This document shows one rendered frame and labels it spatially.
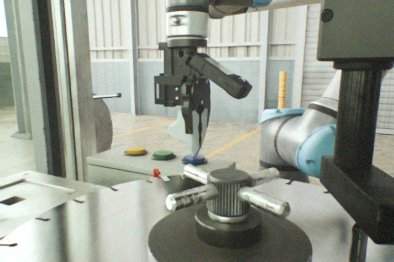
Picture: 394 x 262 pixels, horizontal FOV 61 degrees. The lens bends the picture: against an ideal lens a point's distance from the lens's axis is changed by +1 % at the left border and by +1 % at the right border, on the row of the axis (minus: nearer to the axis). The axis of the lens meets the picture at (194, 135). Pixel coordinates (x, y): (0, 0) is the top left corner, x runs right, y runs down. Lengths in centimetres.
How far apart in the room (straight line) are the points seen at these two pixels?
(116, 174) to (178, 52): 26
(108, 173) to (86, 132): 11
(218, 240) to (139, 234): 7
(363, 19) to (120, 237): 21
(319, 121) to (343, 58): 49
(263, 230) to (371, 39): 14
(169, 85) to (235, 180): 40
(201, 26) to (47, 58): 27
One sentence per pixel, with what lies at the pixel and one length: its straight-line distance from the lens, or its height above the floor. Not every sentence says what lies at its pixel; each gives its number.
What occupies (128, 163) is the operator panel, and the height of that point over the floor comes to 90.
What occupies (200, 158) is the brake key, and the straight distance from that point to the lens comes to 62.
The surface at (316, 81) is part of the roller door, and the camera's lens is 614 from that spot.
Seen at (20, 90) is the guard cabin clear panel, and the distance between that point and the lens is 66.
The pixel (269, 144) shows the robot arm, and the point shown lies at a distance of 80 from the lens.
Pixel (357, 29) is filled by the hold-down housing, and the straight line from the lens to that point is 21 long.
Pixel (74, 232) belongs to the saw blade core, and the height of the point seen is 95.
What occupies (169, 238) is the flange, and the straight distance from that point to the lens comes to 24.
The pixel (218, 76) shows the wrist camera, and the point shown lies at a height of 106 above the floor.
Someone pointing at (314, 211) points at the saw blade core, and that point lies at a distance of 32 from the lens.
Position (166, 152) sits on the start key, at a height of 91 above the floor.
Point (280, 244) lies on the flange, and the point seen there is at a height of 96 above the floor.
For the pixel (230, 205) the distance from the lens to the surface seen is 22.
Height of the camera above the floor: 107
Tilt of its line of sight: 12 degrees down
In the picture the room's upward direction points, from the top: straight up
